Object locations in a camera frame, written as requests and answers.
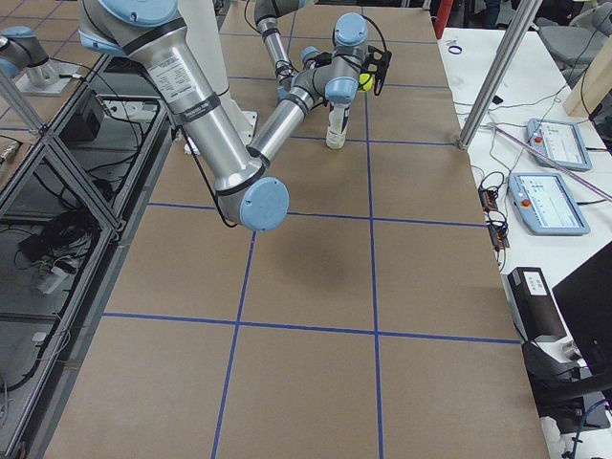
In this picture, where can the yellow tennis ball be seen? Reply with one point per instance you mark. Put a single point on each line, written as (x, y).
(366, 82)

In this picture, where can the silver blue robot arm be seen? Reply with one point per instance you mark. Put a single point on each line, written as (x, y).
(312, 80)
(155, 35)

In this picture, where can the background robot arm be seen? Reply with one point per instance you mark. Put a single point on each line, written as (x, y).
(22, 53)

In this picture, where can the small circuit board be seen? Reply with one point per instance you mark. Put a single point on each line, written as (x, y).
(496, 220)

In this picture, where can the black box with label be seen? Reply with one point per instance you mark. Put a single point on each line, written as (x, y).
(538, 317)

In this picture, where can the lower blue teach pendant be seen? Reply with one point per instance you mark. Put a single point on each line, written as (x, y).
(545, 205)

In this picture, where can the blue teach pendant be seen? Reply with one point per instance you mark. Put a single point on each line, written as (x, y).
(560, 141)
(545, 205)

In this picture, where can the red cylinder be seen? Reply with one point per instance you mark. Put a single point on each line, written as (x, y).
(442, 17)

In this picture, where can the upper blue teach pendant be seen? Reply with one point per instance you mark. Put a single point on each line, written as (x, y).
(560, 141)

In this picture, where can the black monitor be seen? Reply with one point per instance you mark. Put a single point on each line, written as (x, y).
(584, 300)

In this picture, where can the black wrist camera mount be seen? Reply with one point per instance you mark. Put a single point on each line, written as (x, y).
(377, 63)

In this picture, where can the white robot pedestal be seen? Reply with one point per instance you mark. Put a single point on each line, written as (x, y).
(225, 95)

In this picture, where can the aluminium frame post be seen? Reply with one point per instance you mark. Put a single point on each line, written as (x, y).
(504, 56)

